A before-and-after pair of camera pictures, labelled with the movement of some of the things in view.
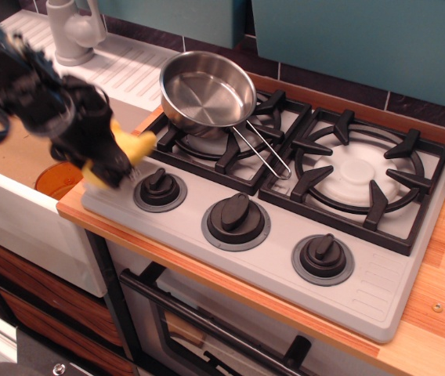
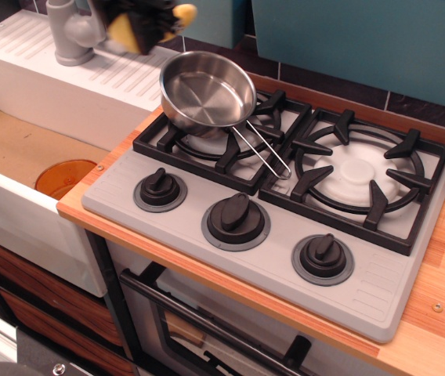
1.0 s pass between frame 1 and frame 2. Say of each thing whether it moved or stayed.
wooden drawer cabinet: stayed
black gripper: moved
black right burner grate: stayed
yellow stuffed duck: moved
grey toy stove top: stayed
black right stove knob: stayed
